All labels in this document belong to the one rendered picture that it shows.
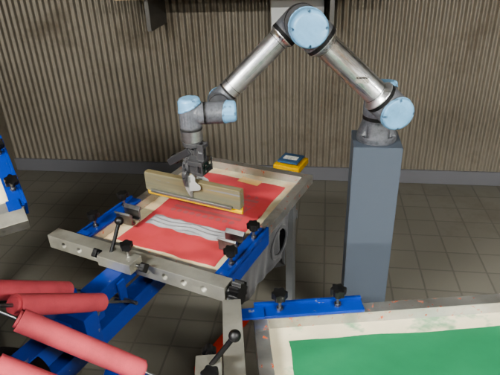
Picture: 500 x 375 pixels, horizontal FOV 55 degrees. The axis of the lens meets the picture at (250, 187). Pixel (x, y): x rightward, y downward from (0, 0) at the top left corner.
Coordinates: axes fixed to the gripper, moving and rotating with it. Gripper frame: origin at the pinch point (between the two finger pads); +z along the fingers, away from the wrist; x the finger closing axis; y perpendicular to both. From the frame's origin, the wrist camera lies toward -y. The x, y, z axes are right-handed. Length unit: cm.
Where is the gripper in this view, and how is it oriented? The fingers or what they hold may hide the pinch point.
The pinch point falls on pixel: (193, 190)
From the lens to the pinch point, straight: 177.7
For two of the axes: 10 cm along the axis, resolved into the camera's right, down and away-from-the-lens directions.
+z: 0.4, 8.9, 4.6
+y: 8.9, 1.8, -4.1
